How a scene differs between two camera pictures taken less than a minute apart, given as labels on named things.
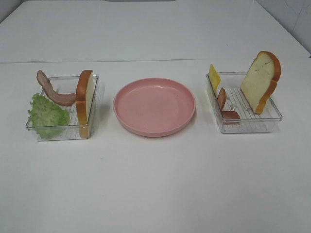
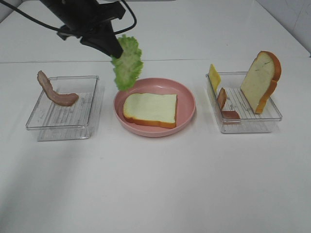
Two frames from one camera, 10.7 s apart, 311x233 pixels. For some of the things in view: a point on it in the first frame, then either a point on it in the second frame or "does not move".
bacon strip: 221,100 does not move
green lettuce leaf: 49,119 to 128,66
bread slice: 84,90 to 150,109
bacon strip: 66,99 does not move
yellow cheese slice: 215,77 does not move
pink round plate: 154,107 does not move
